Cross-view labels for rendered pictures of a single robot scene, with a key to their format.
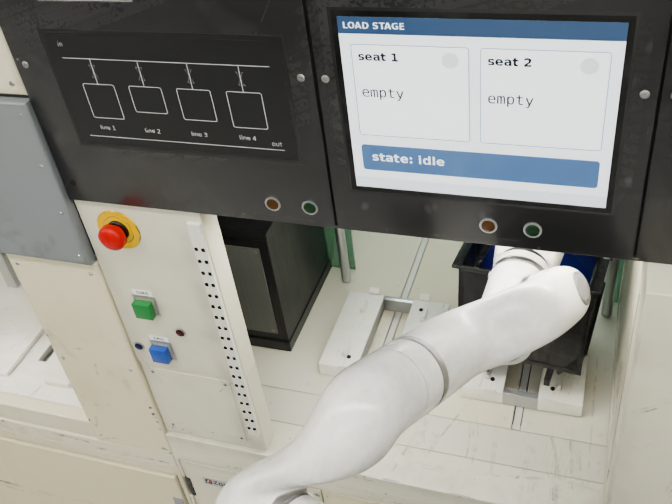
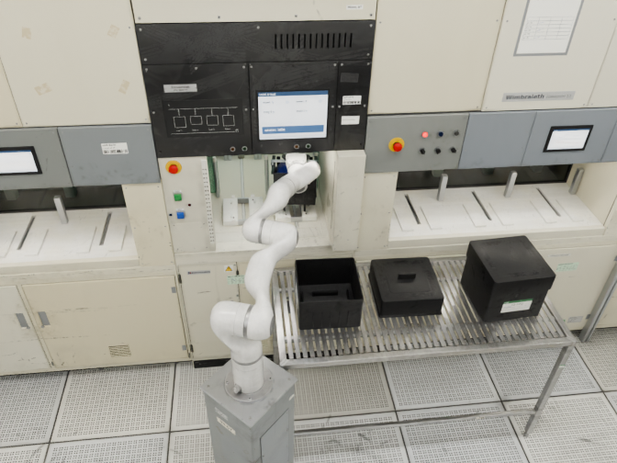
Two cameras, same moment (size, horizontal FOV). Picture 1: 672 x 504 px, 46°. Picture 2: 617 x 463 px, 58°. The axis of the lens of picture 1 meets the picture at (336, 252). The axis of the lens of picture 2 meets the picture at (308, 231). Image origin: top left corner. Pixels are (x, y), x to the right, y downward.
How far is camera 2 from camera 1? 150 cm
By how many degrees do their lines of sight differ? 24
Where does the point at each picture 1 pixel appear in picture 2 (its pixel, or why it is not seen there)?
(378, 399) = (285, 187)
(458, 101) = (288, 112)
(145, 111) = (194, 124)
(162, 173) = (196, 143)
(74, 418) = (129, 259)
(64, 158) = (159, 142)
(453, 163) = (287, 129)
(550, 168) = (312, 128)
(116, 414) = (152, 250)
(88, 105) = (173, 123)
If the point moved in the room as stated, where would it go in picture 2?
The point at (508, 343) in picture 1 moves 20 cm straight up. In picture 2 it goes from (304, 180) to (305, 140)
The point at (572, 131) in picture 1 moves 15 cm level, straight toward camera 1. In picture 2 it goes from (317, 117) to (323, 135)
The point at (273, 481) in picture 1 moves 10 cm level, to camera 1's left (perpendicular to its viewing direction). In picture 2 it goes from (262, 213) to (238, 220)
